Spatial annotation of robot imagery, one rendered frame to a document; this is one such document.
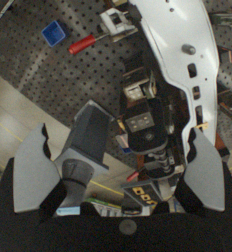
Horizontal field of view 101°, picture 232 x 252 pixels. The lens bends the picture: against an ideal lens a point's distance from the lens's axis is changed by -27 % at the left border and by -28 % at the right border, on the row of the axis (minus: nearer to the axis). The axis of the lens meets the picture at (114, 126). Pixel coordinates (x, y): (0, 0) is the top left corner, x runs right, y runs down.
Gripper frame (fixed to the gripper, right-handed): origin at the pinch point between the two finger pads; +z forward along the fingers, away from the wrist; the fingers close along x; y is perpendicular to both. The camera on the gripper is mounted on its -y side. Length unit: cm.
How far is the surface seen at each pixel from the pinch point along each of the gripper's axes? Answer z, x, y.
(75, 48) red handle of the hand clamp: 15.6, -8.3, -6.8
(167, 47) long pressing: 28.6, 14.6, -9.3
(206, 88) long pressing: 29.0, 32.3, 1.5
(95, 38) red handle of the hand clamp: 18.0, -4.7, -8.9
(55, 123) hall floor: 153, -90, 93
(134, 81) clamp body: 25.3, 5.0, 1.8
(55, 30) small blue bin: 60, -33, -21
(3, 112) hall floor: 158, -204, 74
